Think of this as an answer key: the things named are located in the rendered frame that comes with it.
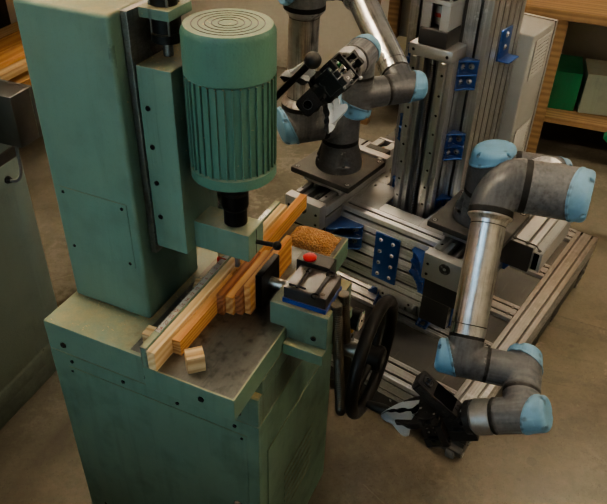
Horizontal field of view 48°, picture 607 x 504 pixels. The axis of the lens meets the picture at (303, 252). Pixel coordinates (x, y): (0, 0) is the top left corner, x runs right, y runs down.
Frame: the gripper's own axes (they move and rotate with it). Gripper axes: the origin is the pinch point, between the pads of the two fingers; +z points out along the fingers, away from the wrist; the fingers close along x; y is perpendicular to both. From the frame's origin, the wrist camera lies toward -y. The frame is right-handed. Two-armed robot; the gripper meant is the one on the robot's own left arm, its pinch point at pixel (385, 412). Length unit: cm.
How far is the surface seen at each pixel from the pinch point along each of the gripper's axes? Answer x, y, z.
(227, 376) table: -20.6, -29.2, 15.7
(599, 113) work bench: 299, 50, -9
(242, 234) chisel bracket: 2, -49, 15
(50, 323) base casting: -15, -45, 65
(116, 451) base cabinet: -15, -4, 74
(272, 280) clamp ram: 3.6, -35.9, 14.3
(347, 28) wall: 336, -42, 133
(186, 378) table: -24.5, -32.5, 21.9
